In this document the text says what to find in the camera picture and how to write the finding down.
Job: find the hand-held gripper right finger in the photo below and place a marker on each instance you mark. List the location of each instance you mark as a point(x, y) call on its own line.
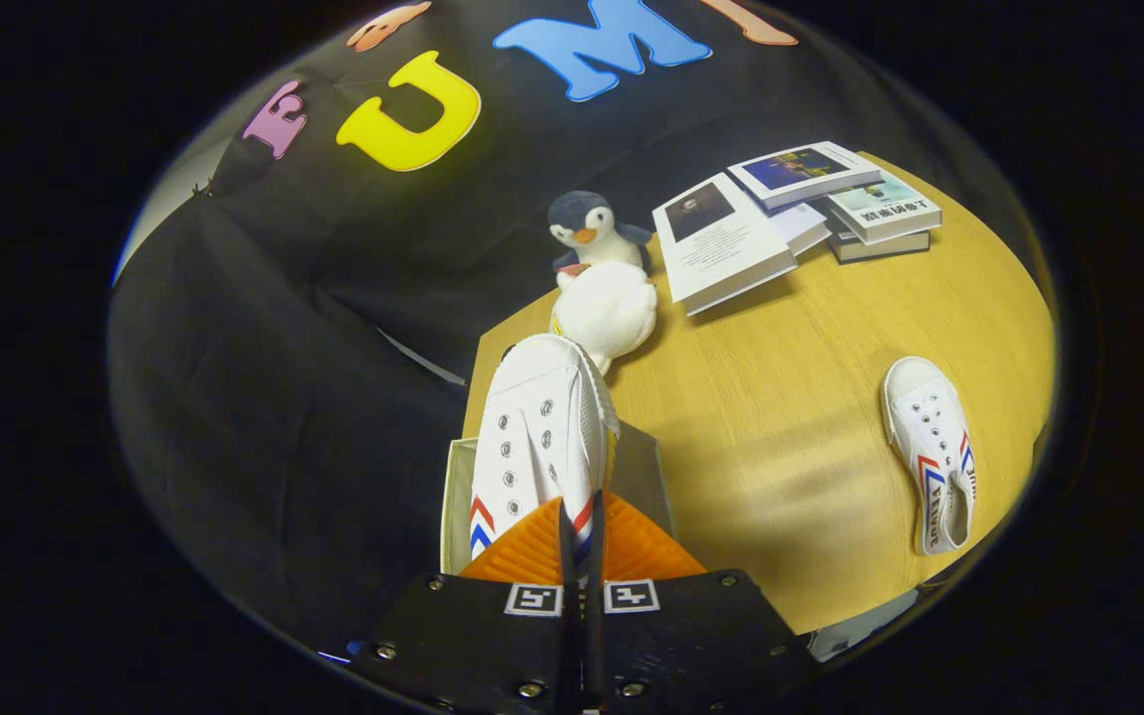
point(681, 645)

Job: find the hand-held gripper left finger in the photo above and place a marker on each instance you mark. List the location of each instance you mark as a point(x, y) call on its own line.
point(493, 645)

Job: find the beige fabric storage box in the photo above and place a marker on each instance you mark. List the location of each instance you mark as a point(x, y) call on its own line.
point(646, 477)

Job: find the white canvas shoe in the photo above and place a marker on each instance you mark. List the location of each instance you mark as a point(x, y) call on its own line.
point(542, 417)
point(925, 427)

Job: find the white duck plush toy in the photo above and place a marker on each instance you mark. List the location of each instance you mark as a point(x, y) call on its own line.
point(612, 308)

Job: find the white book with dark portrait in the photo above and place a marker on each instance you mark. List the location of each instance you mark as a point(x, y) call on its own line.
point(721, 248)

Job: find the plain white book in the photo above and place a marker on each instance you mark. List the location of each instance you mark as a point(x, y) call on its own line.
point(800, 226)

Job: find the grey penguin plush toy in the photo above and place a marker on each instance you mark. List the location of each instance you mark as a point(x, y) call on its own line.
point(582, 214)

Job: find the book with pale teal cover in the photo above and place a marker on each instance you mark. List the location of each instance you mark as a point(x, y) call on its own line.
point(885, 204)

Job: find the book with blue picture cover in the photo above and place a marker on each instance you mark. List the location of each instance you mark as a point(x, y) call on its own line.
point(800, 169)

